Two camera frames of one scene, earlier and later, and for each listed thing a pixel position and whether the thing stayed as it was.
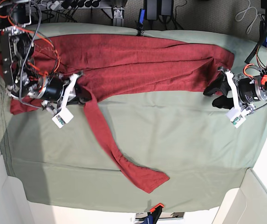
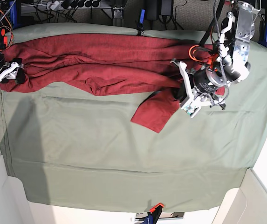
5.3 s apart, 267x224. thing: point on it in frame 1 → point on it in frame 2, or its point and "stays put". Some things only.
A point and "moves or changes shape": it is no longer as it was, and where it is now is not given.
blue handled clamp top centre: [140, 26] stays put
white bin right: [252, 203] stays put
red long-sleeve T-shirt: [44, 71] moves or changes shape
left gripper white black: [245, 92] → [199, 87]
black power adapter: [155, 8] stays put
